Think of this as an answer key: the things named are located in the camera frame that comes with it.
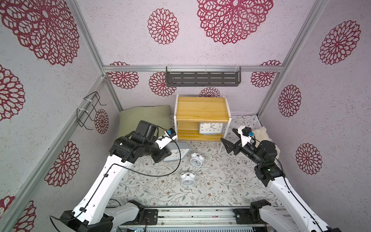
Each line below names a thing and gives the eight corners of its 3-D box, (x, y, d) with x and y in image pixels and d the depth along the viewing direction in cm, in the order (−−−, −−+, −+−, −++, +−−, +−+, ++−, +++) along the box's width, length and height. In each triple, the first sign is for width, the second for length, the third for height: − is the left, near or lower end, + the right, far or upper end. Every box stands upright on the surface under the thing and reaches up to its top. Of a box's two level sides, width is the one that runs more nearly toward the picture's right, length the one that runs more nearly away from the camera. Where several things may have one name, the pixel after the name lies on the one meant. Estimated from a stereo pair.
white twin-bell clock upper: (189, 165, 95) (189, 158, 87) (191, 159, 97) (192, 151, 90) (201, 169, 93) (202, 162, 85) (203, 162, 96) (204, 155, 88)
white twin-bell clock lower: (180, 185, 86) (180, 179, 79) (180, 178, 89) (180, 172, 81) (194, 185, 86) (195, 179, 79) (194, 178, 89) (195, 172, 81)
